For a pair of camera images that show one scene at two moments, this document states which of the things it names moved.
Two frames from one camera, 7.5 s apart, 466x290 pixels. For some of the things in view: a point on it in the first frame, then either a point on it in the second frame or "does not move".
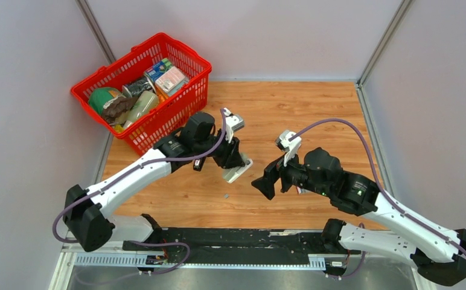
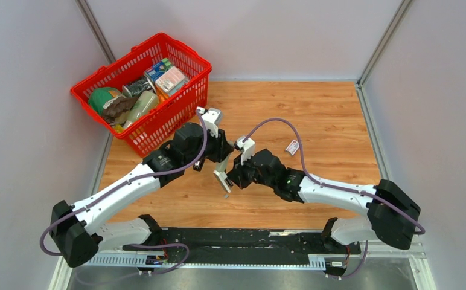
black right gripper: [265, 183] to [237, 162]
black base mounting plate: [247, 243] does not move
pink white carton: [170, 79] does not move
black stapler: [198, 164] does not move
